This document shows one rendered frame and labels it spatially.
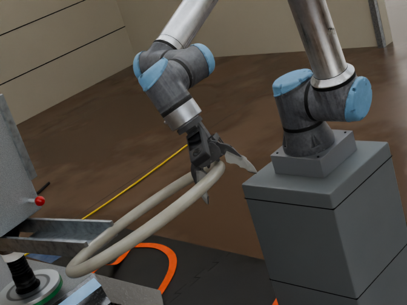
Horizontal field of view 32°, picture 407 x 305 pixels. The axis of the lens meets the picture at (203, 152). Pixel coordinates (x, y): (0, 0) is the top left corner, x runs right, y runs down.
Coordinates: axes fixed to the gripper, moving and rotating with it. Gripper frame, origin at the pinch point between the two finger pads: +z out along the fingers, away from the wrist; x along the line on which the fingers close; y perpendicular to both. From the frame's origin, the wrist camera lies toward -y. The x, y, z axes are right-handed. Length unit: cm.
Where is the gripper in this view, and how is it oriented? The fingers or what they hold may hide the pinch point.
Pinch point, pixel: (232, 190)
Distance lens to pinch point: 176.2
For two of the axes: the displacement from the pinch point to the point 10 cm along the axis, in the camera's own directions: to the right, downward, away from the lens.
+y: 1.7, -2.1, 9.6
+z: 5.7, 8.2, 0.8
